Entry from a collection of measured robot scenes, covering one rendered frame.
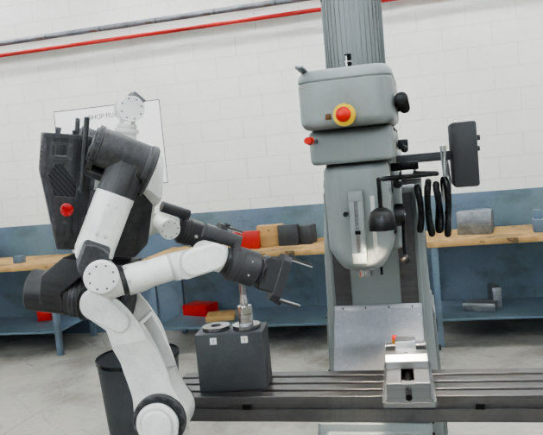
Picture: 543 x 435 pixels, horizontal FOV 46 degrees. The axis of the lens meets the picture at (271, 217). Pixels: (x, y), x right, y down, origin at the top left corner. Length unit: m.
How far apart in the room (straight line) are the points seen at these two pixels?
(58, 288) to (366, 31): 1.22
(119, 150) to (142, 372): 0.61
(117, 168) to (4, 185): 6.08
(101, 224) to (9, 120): 6.04
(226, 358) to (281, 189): 4.33
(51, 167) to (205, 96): 4.94
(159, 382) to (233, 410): 0.39
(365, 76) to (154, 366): 0.95
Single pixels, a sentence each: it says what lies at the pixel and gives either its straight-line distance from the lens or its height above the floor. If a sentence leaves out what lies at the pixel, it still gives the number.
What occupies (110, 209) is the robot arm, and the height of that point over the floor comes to 1.58.
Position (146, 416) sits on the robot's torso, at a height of 1.03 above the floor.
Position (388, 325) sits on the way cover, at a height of 1.03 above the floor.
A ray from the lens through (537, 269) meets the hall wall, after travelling 6.35.
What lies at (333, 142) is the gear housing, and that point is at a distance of 1.86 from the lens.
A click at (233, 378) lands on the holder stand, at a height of 0.98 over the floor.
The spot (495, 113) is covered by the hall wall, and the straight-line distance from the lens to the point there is 6.21.
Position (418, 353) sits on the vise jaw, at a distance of 2.00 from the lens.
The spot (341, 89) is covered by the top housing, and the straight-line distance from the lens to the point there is 1.77.
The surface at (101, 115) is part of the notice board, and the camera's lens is 6.95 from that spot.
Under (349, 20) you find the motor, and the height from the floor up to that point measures 2.08.
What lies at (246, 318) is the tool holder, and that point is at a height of 1.17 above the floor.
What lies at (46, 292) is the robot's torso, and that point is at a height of 1.37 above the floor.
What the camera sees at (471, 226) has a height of 0.95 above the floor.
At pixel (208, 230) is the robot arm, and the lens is 1.55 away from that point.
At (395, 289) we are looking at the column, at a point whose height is 1.15.
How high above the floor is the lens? 1.66
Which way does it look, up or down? 5 degrees down
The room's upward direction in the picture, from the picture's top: 5 degrees counter-clockwise
